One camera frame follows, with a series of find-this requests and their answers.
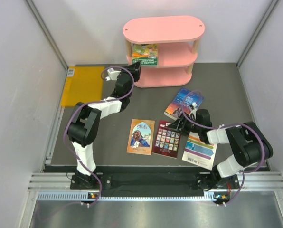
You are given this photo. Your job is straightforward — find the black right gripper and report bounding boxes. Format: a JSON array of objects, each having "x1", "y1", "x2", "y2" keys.
[{"x1": 167, "y1": 112, "x2": 202, "y2": 136}]

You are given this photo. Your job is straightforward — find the green Treehouse book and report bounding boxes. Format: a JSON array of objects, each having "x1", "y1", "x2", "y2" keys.
[{"x1": 132, "y1": 44, "x2": 158, "y2": 66}]

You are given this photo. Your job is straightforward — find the dark red book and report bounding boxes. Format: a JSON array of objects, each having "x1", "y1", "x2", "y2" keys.
[{"x1": 152, "y1": 120, "x2": 180, "y2": 159}]

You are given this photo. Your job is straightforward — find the orange Othello book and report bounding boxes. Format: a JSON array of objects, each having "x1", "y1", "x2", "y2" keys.
[{"x1": 126, "y1": 119, "x2": 155, "y2": 155}]

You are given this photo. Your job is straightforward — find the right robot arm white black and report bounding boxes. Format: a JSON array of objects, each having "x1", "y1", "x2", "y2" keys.
[{"x1": 167, "y1": 109, "x2": 273, "y2": 188}]

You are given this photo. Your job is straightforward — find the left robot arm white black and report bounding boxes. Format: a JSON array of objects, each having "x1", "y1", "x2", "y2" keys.
[{"x1": 63, "y1": 61, "x2": 142, "y2": 190}]

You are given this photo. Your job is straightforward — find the blue Jane Eyre book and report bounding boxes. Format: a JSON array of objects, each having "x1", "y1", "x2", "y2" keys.
[{"x1": 164, "y1": 88, "x2": 204, "y2": 120}]

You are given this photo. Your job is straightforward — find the white colourful back-cover book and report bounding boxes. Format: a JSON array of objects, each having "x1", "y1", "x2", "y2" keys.
[{"x1": 182, "y1": 132, "x2": 217, "y2": 171}]

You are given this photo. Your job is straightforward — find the pink three-tier shelf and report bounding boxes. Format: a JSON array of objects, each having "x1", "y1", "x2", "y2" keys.
[{"x1": 123, "y1": 15, "x2": 205, "y2": 88}]

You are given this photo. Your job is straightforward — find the yellow plastic file folder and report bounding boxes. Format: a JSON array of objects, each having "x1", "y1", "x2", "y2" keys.
[{"x1": 60, "y1": 66, "x2": 104, "y2": 107}]

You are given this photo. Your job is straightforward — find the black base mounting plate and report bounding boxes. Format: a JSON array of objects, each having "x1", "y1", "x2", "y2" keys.
[{"x1": 67, "y1": 165, "x2": 239, "y2": 197}]

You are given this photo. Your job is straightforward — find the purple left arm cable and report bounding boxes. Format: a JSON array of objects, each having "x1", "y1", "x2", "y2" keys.
[{"x1": 62, "y1": 66, "x2": 135, "y2": 209}]

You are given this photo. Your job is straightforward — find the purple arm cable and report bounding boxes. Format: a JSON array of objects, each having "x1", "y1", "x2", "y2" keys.
[
  {"x1": 62, "y1": 66, "x2": 135, "y2": 209},
  {"x1": 182, "y1": 89, "x2": 267, "y2": 207}
]

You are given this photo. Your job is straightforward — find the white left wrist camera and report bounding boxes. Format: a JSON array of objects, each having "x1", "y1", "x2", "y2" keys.
[{"x1": 105, "y1": 68, "x2": 120, "y2": 81}]

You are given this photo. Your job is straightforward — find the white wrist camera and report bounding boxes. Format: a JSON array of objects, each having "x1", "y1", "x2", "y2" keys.
[
  {"x1": 105, "y1": 68, "x2": 120, "y2": 81},
  {"x1": 189, "y1": 102, "x2": 198, "y2": 119}
]

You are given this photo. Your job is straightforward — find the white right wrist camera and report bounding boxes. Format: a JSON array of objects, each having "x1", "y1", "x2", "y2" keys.
[{"x1": 189, "y1": 102, "x2": 198, "y2": 119}]

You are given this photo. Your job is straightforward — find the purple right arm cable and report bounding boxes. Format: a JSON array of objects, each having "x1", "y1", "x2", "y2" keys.
[{"x1": 182, "y1": 89, "x2": 267, "y2": 207}]

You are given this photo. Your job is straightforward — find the aluminium frame rail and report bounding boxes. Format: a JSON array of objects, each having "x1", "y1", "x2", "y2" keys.
[{"x1": 28, "y1": 172, "x2": 283, "y2": 203}]

